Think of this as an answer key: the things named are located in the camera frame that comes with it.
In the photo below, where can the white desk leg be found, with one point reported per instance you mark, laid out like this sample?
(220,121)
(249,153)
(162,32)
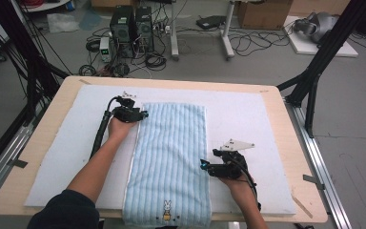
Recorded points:
(174,31)
(227,35)

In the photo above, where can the white grid mat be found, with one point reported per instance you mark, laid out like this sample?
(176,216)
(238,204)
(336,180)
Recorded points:
(251,111)

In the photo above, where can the clear plastic bag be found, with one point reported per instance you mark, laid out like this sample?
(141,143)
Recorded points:
(62,23)

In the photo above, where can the person's dark sleeve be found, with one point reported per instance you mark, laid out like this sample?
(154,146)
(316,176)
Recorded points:
(65,211)

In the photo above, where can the large cardboard box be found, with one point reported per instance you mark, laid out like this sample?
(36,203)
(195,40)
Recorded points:
(263,14)

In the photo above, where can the wooden stick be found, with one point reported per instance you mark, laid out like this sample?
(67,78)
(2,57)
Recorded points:
(302,206)

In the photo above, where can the slim black computer tower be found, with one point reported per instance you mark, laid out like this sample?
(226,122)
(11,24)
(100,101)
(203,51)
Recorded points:
(144,30)

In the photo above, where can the aluminium rail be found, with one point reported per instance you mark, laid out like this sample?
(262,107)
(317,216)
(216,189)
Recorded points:
(3,159)
(321,165)

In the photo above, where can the grey robot head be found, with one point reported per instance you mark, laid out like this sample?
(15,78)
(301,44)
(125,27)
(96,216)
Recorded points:
(317,25)

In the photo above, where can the white floor board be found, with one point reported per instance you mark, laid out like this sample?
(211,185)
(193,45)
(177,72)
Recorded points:
(311,47)

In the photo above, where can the white power supply box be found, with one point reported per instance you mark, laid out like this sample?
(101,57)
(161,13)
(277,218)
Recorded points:
(105,49)

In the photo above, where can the person's right hand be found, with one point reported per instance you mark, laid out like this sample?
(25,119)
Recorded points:
(236,185)

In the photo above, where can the person's left hand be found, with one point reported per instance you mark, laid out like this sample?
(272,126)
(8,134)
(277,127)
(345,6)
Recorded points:
(120,129)

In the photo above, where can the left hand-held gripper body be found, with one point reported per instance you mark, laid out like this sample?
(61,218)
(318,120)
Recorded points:
(125,113)

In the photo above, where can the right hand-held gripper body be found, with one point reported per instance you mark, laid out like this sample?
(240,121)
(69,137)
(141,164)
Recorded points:
(232,165)

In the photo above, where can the black flat device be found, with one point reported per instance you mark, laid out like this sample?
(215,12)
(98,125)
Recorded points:
(210,22)

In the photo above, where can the black tape piece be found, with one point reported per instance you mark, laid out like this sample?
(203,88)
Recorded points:
(314,181)
(17,163)

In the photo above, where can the black metal frame stand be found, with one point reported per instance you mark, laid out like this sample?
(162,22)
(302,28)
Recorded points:
(22,47)
(324,47)

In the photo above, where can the blue striped towel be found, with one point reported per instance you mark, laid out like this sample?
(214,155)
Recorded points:
(168,159)

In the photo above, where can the large black computer tower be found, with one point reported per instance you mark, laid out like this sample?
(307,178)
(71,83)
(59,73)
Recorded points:
(122,31)

